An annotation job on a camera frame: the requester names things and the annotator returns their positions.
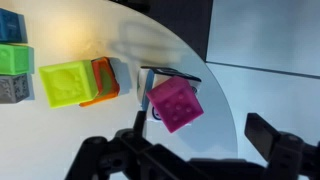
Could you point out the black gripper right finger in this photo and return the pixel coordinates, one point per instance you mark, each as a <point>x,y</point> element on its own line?
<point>286,156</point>

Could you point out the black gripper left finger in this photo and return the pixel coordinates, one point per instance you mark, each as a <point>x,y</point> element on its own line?
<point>133,156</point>

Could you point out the yellow embossed toy block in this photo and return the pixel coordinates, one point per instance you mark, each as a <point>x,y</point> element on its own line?
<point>66,83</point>

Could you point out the pink embossed toy block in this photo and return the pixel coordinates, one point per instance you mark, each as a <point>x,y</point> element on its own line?
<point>175,105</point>

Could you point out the orange embossed toy block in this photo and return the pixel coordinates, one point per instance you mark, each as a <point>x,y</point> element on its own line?
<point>106,80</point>

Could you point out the grey embossed toy block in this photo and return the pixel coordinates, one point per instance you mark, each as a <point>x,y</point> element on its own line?
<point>11,88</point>

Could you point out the green embossed toy block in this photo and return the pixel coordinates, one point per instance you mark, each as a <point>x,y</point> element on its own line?
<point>13,59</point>

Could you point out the blue embossed toy block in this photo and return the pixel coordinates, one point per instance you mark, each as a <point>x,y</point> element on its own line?
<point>10,26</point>

